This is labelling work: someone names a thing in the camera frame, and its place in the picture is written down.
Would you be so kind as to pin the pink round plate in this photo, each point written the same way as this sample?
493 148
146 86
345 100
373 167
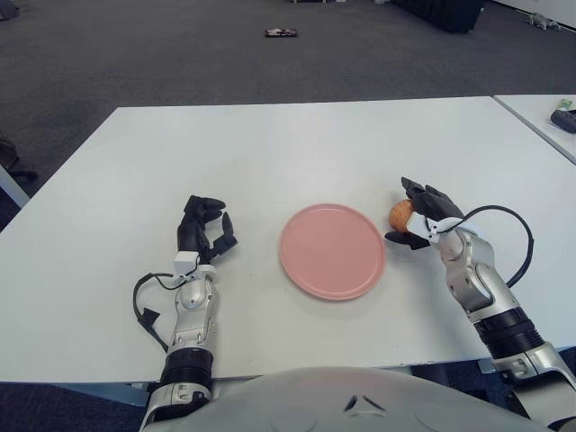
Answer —
330 252

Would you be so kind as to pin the small grey quadruped robot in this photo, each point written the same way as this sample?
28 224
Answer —
540 19

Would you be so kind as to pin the dark grey handheld controller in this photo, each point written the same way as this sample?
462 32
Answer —
565 120

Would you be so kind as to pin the dark flat tray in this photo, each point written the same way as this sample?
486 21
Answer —
281 33

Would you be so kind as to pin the red yellow apple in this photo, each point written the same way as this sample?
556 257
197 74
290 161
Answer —
399 216

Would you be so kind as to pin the black office chair base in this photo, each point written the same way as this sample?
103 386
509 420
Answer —
6 153

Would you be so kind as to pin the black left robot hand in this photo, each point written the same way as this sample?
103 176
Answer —
189 231

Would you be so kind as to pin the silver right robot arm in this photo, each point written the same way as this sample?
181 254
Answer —
477 279

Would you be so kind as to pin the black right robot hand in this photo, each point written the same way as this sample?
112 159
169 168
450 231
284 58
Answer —
436 204

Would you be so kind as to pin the green paper packet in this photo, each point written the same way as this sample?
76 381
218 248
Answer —
566 104

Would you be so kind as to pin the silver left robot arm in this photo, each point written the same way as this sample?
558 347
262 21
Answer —
193 299

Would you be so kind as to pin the grey robot torso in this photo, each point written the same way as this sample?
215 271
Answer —
315 400

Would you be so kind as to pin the large black case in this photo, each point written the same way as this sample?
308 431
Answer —
450 15

